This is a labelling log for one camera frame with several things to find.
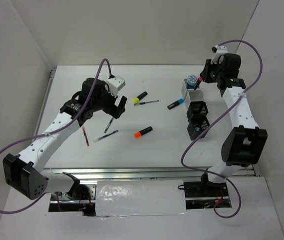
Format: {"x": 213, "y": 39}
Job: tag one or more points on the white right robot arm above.
{"x": 245, "y": 143}

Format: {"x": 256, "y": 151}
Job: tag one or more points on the blue ballpoint pen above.
{"x": 146, "y": 102}

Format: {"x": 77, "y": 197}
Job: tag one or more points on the yellow highlighter marker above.
{"x": 139, "y": 97}

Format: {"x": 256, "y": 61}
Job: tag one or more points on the orange highlighter marker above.
{"x": 143, "y": 132}

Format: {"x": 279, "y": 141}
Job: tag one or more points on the white foil cover sheet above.
{"x": 139, "y": 198}

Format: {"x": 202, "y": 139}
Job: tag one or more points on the blue highlighter marker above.
{"x": 175, "y": 104}

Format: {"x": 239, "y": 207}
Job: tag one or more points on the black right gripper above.
{"x": 205, "y": 73}

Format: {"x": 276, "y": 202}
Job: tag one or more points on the white mesh container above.
{"x": 183, "y": 87}
{"x": 191, "y": 95}

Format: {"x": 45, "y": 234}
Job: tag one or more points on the black mesh container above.
{"x": 201, "y": 122}
{"x": 197, "y": 109}

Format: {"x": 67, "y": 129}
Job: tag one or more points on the far white mesh container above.
{"x": 183, "y": 87}

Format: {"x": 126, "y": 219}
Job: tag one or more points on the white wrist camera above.
{"x": 115, "y": 84}
{"x": 218, "y": 51}

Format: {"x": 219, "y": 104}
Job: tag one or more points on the pink highlighter marker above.
{"x": 198, "y": 82}

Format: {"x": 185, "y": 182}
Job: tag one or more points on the near white mesh container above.
{"x": 191, "y": 95}

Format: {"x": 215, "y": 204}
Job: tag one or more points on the aluminium table edge rail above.
{"x": 136, "y": 173}

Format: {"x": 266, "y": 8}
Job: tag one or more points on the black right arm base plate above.
{"x": 195, "y": 191}

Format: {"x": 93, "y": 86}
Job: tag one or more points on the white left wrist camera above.
{"x": 115, "y": 84}

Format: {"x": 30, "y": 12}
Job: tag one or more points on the far black mesh container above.
{"x": 197, "y": 109}

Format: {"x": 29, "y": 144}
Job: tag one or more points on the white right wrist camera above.
{"x": 218, "y": 51}

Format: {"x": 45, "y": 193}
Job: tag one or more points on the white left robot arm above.
{"x": 23, "y": 171}

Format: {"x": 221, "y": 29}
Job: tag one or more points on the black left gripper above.
{"x": 116, "y": 111}

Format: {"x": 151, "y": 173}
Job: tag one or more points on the purple gel pen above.
{"x": 105, "y": 136}

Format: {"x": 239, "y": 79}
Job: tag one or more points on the near black mesh container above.
{"x": 201, "y": 122}

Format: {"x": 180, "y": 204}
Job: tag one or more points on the green gel pen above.
{"x": 108, "y": 125}

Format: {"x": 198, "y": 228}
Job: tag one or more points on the red gel pen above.
{"x": 85, "y": 136}

